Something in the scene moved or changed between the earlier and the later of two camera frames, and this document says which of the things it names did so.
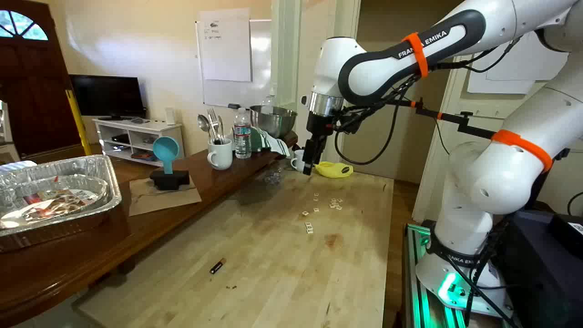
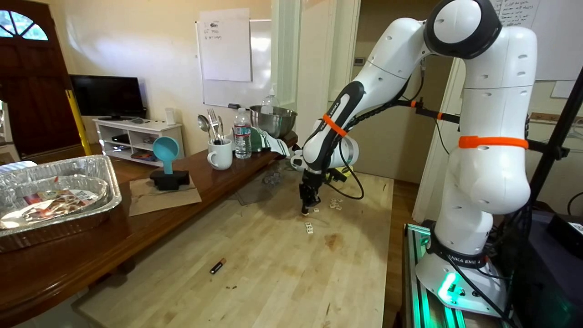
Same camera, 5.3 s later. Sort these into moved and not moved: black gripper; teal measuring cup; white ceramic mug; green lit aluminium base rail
Moved: black gripper
Not moved: white ceramic mug; green lit aluminium base rail; teal measuring cup
